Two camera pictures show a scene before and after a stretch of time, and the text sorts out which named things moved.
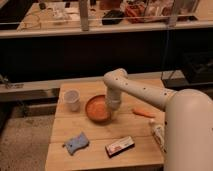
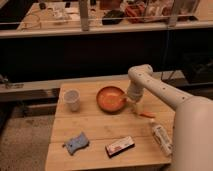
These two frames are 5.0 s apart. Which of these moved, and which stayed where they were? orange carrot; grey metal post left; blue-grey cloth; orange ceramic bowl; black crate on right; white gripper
Moved: white gripper; orange ceramic bowl
Stayed: orange carrot; blue-grey cloth; grey metal post left; black crate on right
